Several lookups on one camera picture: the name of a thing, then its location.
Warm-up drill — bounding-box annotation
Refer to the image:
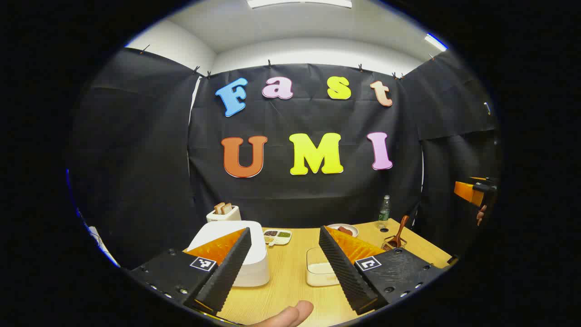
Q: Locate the white divided grain dish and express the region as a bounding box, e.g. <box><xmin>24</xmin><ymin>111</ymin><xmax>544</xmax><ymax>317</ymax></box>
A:
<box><xmin>263</xmin><ymin>228</ymin><xmax>292</xmax><ymax>247</ymax></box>

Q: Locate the metal wire chopstick holder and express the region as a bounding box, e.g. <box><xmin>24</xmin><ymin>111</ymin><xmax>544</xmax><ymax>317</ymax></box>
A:
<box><xmin>381</xmin><ymin>236</ymin><xmax>408</xmax><ymax>252</ymax></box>

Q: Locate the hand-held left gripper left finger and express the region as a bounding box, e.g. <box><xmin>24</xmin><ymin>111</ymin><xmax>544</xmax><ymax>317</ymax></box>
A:
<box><xmin>129</xmin><ymin>227</ymin><xmax>252</xmax><ymax>315</ymax></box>

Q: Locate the wooden spoon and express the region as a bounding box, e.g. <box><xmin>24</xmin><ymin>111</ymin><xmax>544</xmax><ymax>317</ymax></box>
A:
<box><xmin>391</xmin><ymin>215</ymin><xmax>410</xmax><ymax>248</ymax></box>

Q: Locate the black backdrop cloth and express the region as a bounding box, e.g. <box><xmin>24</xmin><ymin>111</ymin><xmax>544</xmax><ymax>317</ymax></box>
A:
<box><xmin>68</xmin><ymin>48</ymin><xmax>502</xmax><ymax>269</ymax></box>

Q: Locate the green plastic bottle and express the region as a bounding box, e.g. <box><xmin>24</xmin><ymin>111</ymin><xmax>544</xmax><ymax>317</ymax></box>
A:
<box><xmin>378</xmin><ymin>195</ymin><xmax>391</xmax><ymax>229</ymax></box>

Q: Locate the clear box of rice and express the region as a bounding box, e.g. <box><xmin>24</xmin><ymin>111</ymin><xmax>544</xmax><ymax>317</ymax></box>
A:
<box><xmin>306</xmin><ymin>247</ymin><xmax>341</xmax><ymax>287</ymax></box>

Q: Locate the white rice cooker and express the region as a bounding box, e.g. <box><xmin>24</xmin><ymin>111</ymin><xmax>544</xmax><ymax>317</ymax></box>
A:
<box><xmin>187</xmin><ymin>221</ymin><xmax>271</xmax><ymax>287</ymax></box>

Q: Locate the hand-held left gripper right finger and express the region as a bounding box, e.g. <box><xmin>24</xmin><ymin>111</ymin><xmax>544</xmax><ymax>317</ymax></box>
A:
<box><xmin>318</xmin><ymin>226</ymin><xmax>448</xmax><ymax>316</ymax></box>

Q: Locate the small ceiling light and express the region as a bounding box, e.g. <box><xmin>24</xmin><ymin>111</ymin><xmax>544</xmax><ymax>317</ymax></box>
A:
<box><xmin>425</xmin><ymin>33</ymin><xmax>448</xmax><ymax>52</ymax></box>

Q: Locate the white toaster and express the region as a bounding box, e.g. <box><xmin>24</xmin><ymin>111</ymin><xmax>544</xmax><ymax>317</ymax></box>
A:
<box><xmin>207</xmin><ymin>205</ymin><xmax>242</xmax><ymax>223</ymax></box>

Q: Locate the white round plate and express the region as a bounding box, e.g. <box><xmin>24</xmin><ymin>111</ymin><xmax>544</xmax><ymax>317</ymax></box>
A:
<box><xmin>327</xmin><ymin>223</ymin><xmax>359</xmax><ymax>238</ymax></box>

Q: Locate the long ceiling light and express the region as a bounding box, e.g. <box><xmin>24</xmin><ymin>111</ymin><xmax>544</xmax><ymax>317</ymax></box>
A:
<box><xmin>247</xmin><ymin>0</ymin><xmax>352</xmax><ymax>9</ymax></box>

